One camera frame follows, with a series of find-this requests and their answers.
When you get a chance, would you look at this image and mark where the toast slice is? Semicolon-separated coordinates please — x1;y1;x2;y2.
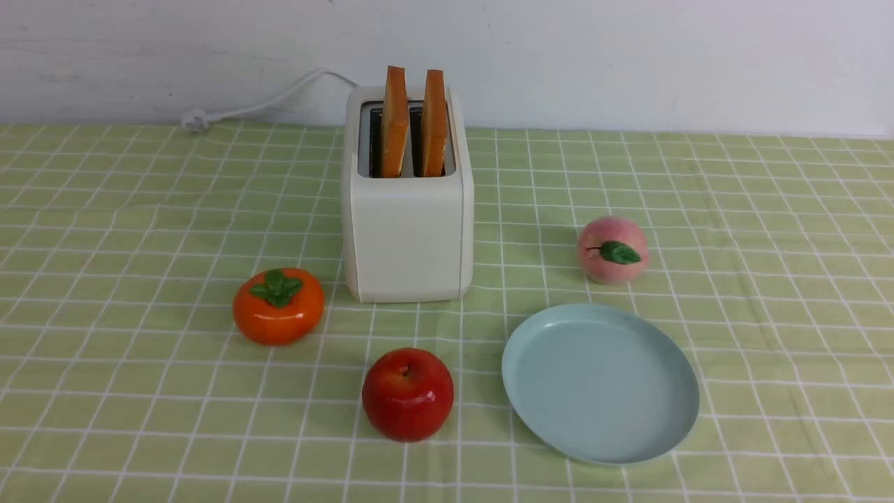
421;69;449;177
380;66;409;178

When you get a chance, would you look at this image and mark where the pink peach with leaf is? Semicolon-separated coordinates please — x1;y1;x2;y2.
577;216;650;284

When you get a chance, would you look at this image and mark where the green checkered tablecloth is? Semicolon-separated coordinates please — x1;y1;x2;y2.
1;123;893;502

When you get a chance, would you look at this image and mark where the red apple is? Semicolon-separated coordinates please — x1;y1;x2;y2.
361;347;455;443

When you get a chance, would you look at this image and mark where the white two-slot toaster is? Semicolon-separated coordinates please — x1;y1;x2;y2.
339;86;475;303

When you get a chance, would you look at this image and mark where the orange persimmon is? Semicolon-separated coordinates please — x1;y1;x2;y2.
232;268;326;347

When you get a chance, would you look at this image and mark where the light blue plate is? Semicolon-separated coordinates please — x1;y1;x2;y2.
501;303;701;465

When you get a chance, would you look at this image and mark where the white toaster power cable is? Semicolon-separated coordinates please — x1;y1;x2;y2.
181;68;358;133

